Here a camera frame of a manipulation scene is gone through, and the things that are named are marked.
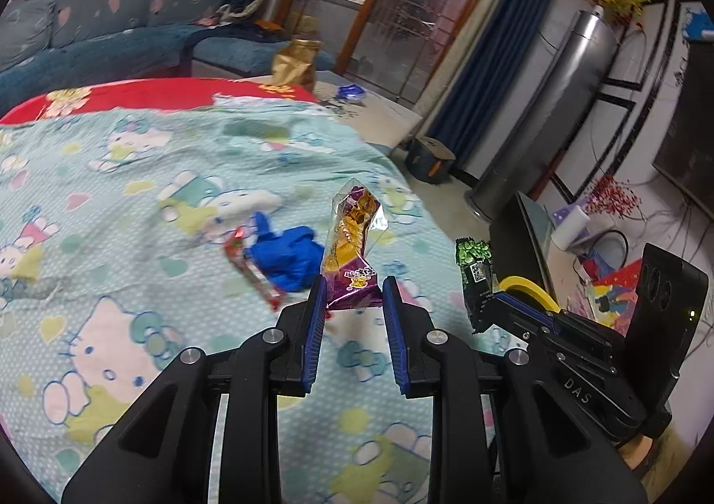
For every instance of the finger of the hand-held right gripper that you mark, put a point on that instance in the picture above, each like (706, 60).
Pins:
(516, 314)

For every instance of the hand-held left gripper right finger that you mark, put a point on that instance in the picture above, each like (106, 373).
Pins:
(395, 342)

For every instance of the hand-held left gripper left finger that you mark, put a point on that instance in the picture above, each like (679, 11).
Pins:
(313, 336)

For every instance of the green black snack packet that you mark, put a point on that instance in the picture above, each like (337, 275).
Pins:
(474, 281)

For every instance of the purple clear snack packet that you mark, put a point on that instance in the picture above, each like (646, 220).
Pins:
(351, 242)

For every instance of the black glass cabinet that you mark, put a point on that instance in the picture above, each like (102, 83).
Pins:
(516, 242)

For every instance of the colourful painting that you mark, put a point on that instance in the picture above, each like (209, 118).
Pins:
(613, 292)

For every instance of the blue glove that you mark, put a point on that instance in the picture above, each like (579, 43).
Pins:
(284, 258)

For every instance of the red white wrapper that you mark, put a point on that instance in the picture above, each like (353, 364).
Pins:
(248, 267)

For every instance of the white tissue roll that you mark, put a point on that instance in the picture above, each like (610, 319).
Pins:
(572, 230)

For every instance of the purple box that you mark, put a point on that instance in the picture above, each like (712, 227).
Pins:
(560, 214)

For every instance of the red berry branches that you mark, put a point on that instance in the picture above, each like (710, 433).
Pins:
(613, 197)

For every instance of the black orange box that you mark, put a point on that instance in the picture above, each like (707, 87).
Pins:
(428, 161)

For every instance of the silver tower air conditioner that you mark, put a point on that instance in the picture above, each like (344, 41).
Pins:
(546, 119)

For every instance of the blue crumpled wrapper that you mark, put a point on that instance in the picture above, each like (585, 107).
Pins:
(351, 92)

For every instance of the long blue curtain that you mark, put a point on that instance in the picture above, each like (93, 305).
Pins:
(502, 46)

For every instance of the brown paper bag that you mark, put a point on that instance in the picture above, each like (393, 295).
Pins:
(295, 63)

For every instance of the red blanket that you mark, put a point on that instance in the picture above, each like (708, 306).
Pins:
(167, 94)

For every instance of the wooden glass sliding door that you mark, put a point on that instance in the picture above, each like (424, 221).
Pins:
(401, 7)

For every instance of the blue heart print sofa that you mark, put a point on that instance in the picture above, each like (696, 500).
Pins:
(111, 29)

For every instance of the black wall television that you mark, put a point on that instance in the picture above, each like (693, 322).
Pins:
(689, 119)

